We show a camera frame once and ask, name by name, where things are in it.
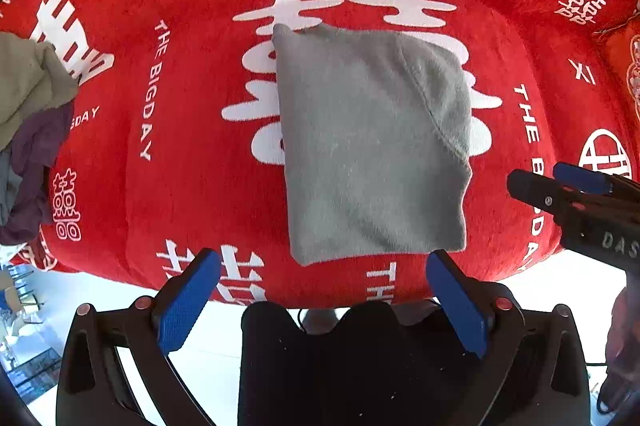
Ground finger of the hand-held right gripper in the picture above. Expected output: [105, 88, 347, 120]
[552, 161, 617, 195]
[506, 169, 568, 213]

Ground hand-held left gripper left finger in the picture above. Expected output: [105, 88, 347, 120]
[55, 248, 223, 426]

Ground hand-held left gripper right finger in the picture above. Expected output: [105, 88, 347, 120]
[426, 248, 594, 426]

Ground grey small garment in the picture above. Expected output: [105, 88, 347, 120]
[272, 22, 474, 268]

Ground person's right hand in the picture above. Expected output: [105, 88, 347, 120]
[600, 285, 640, 413]

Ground red printed blanket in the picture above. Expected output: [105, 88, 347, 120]
[0, 0, 640, 308]

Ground red embroidered cushion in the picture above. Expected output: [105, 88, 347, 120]
[594, 12, 640, 123]

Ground person's black pants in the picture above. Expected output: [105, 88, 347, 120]
[237, 299, 501, 426]

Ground grey chair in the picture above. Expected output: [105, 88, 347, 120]
[0, 263, 47, 313]

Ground purple garment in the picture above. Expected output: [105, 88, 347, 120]
[0, 104, 76, 247]

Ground blue-grey garment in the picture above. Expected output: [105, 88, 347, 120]
[0, 150, 24, 228]

